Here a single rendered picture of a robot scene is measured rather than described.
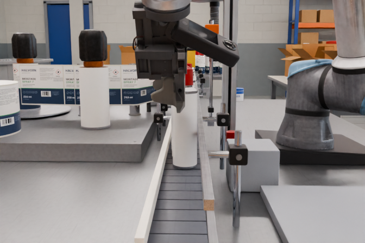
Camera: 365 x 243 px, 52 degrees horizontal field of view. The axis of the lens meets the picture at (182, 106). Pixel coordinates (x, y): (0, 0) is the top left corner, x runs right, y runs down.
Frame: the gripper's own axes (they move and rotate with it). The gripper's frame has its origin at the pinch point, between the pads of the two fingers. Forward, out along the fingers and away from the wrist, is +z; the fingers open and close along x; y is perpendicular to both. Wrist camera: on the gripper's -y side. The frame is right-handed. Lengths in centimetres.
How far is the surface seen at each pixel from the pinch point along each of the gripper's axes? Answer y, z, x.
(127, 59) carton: 110, 308, -508
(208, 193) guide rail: -3.7, -8.6, 26.6
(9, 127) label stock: 50, 27, -24
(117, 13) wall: 169, 332, -742
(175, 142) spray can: 1.7, 10.6, -1.3
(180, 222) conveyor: -0.1, 3.2, 22.4
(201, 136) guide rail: -3.6, 5.2, 2.7
